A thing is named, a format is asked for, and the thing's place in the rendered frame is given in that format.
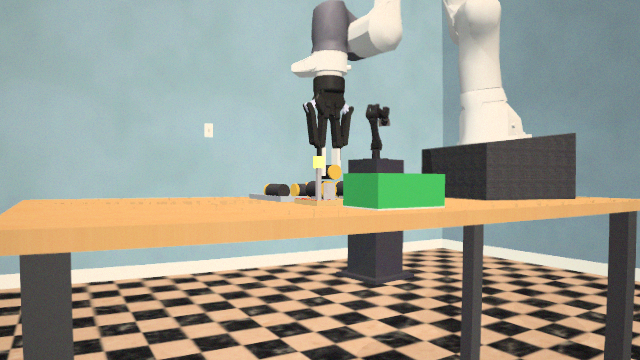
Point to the green box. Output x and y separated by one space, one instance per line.
393 191

